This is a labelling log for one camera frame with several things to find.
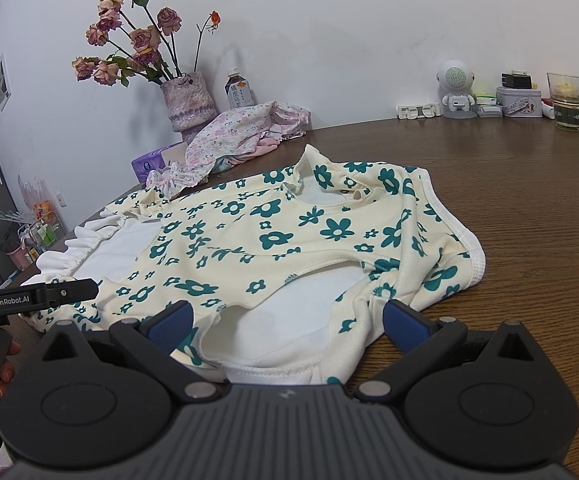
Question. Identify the small white wall socket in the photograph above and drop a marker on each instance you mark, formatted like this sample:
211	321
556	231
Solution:
61	199

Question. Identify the small green white box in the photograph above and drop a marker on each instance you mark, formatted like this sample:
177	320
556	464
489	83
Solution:
487	105

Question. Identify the pink floral garment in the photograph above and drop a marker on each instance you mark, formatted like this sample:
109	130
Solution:
229	130

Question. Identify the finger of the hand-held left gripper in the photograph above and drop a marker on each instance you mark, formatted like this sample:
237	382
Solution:
71	291

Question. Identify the tea bottle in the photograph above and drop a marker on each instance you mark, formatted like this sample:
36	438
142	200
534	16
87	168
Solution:
239	92

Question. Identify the plain pink garment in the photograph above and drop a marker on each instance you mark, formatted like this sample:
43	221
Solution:
265	147

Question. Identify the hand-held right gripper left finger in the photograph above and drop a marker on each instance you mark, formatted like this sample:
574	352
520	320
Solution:
172	324

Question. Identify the white robot speaker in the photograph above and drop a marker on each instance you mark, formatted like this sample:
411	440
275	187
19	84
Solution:
455	77

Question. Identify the pink white tube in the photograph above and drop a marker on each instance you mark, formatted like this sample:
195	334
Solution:
547	110

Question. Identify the purple textured vase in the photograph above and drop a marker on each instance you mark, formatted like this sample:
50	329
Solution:
188	100

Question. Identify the purple tissue pack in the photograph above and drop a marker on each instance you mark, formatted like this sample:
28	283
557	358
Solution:
149	160

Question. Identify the wall notice sheet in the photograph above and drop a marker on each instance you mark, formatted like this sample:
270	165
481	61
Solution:
1	80

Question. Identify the cream dress with green flowers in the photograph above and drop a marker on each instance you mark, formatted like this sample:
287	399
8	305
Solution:
289	230

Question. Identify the dried rose bouquet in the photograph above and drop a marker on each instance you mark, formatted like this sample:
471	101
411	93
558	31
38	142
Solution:
142	40

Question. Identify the light blue garment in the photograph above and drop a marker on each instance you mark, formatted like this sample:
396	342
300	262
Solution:
222	161

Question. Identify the grey tin box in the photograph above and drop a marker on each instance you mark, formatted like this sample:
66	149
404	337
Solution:
519	102

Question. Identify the person's left hand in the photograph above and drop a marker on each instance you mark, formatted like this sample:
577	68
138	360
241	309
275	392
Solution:
15	348

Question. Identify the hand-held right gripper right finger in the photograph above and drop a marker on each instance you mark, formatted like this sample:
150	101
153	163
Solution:
409	326

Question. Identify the pink bucket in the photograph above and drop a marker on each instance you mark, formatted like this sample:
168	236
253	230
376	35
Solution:
23	257

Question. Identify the glass cup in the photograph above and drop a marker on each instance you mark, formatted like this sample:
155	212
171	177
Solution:
565	105

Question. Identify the black charger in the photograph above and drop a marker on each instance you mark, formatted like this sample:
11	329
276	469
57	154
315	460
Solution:
517	80

